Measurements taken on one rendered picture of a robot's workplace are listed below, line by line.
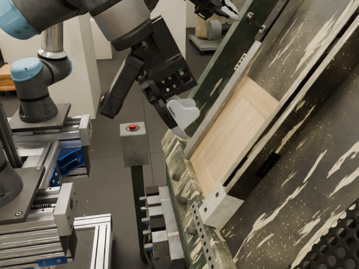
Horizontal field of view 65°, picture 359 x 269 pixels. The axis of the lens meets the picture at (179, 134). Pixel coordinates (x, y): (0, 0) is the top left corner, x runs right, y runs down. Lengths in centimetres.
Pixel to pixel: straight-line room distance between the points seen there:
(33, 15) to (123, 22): 12
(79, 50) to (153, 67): 287
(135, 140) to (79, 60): 213
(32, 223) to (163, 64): 63
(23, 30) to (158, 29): 19
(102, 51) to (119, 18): 564
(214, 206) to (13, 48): 479
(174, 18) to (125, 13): 436
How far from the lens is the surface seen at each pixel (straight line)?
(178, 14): 477
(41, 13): 45
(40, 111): 127
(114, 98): 46
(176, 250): 105
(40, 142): 133
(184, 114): 48
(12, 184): 90
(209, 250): 87
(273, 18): 108
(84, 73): 337
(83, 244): 183
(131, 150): 134
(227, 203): 85
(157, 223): 110
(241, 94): 105
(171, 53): 44
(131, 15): 41
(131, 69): 44
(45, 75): 127
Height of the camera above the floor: 158
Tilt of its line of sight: 31 degrees down
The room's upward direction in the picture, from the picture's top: straight up
